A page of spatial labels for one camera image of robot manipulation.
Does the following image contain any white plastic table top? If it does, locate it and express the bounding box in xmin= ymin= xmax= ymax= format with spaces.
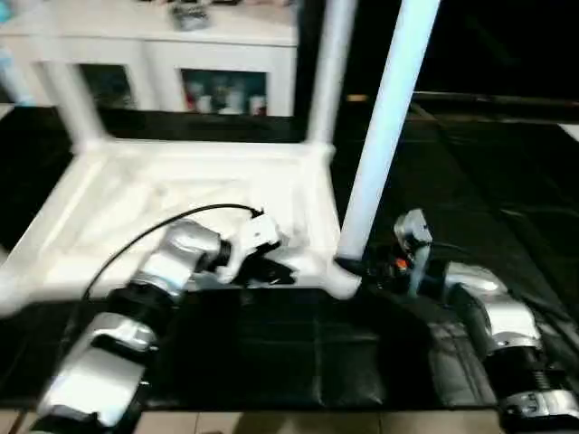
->
xmin=0 ymin=136 xmax=361 ymax=317

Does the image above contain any white plastic table leg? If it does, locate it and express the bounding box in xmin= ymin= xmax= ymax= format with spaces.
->
xmin=36 ymin=0 xmax=105 ymax=153
xmin=306 ymin=0 xmax=358 ymax=150
xmin=337 ymin=0 xmax=442 ymax=263

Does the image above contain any black work mat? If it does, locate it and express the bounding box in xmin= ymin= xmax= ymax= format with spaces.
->
xmin=0 ymin=104 xmax=579 ymax=417

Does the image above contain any long black bar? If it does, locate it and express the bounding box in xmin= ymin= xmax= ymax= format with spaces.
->
xmin=412 ymin=90 xmax=579 ymax=114

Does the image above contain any white glass-door cabinet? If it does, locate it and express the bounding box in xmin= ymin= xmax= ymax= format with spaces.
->
xmin=0 ymin=0 xmax=299 ymax=117

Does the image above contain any large black cabinet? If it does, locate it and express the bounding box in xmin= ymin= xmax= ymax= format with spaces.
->
xmin=297 ymin=0 xmax=579 ymax=114

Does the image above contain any small grey metal object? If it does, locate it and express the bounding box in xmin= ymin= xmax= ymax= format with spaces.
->
xmin=170 ymin=3 xmax=214 ymax=33

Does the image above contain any light blue plastic object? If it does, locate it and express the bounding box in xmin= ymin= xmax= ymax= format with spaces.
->
xmin=0 ymin=0 xmax=33 ymax=105

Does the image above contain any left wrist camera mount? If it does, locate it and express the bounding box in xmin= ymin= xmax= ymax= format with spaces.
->
xmin=219 ymin=212 xmax=283 ymax=283

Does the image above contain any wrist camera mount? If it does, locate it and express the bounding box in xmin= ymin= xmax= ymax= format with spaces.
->
xmin=219 ymin=212 xmax=283 ymax=283
xmin=394 ymin=208 xmax=433 ymax=295

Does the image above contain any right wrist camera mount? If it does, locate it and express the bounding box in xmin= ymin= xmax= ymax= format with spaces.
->
xmin=394 ymin=208 xmax=433 ymax=295

